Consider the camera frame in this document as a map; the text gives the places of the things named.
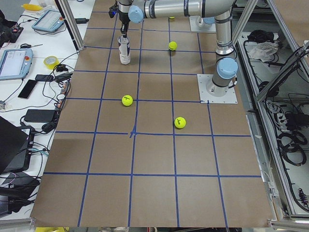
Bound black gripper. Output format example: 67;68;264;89
109;4;130;38

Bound white tennis ball can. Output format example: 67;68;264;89
117;35;131;65

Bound tennis ball table centre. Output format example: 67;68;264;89
169;41;178;51

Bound tennis ball left front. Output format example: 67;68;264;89
121;95;133;106

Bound tennis ball left far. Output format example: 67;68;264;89
174;116;186;129

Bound blue teach pendant far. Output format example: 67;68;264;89
31;10;64;33

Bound blue teach pendant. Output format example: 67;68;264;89
31;10;64;33
0;48;33;81

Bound yellow tape roll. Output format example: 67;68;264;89
43;56;60;70

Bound scissors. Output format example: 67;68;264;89
20;43;42;49

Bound black smartphone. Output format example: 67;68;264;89
18;80;38;99

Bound blue teach pendant near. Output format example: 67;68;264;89
0;48;33;81

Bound black power adapter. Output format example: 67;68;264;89
24;109;56;123

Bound white cloth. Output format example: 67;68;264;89
248;42;279;62

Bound black laptop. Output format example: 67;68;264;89
0;117;34;174

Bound aluminium frame post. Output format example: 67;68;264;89
55;0;84;52

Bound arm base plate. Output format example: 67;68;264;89
189;16;216;33
197;74;238;104

